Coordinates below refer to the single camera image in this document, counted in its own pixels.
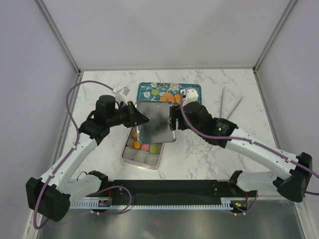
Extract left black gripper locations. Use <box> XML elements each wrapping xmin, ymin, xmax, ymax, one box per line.
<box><xmin>107</xmin><ymin>102</ymin><xmax>149</xmax><ymax>128</ymax></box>

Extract silver tin lid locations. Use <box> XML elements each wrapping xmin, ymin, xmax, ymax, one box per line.
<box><xmin>135</xmin><ymin>101</ymin><xmax>176</xmax><ymax>144</ymax></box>

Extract pink round cookie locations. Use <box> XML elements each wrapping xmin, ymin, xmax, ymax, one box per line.
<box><xmin>141</xmin><ymin>144</ymin><xmax>150</xmax><ymax>151</ymax></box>

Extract cookie tin with liners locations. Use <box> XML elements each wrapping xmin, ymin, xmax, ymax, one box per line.
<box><xmin>121</xmin><ymin>127</ymin><xmax>164</xmax><ymax>170</ymax></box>

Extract steel kitchen tongs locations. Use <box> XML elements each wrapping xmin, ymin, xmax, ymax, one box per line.
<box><xmin>219</xmin><ymin>86</ymin><xmax>244</xmax><ymax>120</ymax></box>

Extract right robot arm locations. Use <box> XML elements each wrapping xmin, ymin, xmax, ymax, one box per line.
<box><xmin>169</xmin><ymin>102</ymin><xmax>314</xmax><ymax>203</ymax></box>

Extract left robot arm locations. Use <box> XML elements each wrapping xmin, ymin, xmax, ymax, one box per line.
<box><xmin>26</xmin><ymin>95</ymin><xmax>149</xmax><ymax>222</ymax></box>

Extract orange cookie in pile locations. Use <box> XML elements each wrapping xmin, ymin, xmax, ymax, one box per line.
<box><xmin>167</xmin><ymin>95</ymin><xmax>175</xmax><ymax>103</ymax></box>

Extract light green cookie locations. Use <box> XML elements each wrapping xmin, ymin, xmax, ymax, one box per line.
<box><xmin>152</xmin><ymin>89</ymin><xmax>159</xmax><ymax>96</ymax></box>

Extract teal floral tray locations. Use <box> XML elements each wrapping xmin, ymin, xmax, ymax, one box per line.
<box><xmin>137</xmin><ymin>82</ymin><xmax>202</xmax><ymax>104</ymax></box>

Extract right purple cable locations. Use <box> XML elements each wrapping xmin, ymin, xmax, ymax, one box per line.
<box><xmin>179</xmin><ymin>91</ymin><xmax>319</xmax><ymax>216</ymax></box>

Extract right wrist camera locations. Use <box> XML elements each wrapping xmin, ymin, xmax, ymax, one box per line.
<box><xmin>180</xmin><ymin>88</ymin><xmax>199</xmax><ymax>103</ymax></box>

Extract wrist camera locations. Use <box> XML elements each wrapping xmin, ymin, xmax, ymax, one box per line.
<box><xmin>180</xmin><ymin>88</ymin><xmax>199</xmax><ymax>103</ymax></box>
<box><xmin>112</xmin><ymin>87</ymin><xmax>130</xmax><ymax>104</ymax></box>

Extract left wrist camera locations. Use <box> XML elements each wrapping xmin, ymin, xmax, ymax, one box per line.
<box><xmin>112</xmin><ymin>87</ymin><xmax>130</xmax><ymax>104</ymax></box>

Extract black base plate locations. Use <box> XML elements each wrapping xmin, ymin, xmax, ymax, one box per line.
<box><xmin>90</xmin><ymin>180</ymin><xmax>256</xmax><ymax>205</ymax></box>

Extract white cable duct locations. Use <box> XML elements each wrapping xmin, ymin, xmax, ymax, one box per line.
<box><xmin>70</xmin><ymin>198</ymin><xmax>233</xmax><ymax>210</ymax></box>

